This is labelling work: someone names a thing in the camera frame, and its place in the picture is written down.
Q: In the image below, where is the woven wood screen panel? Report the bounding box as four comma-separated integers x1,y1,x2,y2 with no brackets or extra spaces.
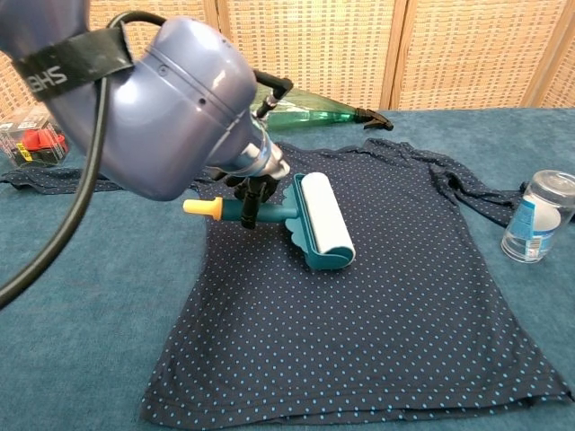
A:
87,0,233,50
217,0,408,113
393,0,567,111
0,48,50,118
536,0,575,109

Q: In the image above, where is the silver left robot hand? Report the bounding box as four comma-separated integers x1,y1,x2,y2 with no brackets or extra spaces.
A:
209,150,292,230

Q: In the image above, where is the green plastic spray bottle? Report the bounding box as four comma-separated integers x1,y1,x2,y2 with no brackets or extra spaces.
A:
251,87,395,132

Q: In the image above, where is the teal lint roller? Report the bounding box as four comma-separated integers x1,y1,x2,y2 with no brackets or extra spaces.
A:
182,172,357,273

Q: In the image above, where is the clear box with red items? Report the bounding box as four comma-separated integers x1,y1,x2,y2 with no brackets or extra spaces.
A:
0,107,71,168

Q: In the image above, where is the teal table cloth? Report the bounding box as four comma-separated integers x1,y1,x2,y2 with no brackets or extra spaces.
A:
0,106,575,431

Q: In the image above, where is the black velcro strap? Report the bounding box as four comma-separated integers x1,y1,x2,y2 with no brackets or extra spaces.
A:
11,20,136,102

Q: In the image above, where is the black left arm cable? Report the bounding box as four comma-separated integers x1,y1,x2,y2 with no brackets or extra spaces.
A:
0,11,294,311

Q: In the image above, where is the navy polka dot shirt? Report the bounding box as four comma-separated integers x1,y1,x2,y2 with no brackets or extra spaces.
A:
0,137,574,426

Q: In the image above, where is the clear bottle blue label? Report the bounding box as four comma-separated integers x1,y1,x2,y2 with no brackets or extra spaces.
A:
500,169,575,264

